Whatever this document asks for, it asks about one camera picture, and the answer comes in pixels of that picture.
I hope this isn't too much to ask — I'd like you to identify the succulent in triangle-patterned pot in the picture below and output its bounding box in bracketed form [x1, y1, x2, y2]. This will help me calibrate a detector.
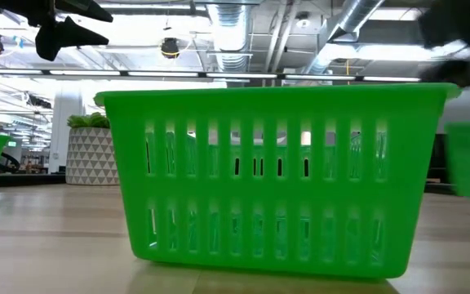
[65, 112, 120, 186]

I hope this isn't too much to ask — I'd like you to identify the silver slanted ceiling duct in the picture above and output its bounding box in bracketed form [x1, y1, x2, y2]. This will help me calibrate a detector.
[299, 0, 387, 75]

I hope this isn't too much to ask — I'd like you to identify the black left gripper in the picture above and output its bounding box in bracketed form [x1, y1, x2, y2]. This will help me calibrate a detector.
[0, 0, 114, 62]

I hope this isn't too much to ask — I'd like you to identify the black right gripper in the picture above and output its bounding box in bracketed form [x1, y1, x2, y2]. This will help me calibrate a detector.
[417, 0, 470, 118]

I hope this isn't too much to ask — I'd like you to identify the silver round ceiling duct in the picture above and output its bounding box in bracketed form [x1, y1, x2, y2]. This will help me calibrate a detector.
[206, 3, 255, 89]

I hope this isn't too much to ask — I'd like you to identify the white ceiling detector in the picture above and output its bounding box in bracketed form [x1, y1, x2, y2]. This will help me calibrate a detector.
[295, 11, 312, 29]

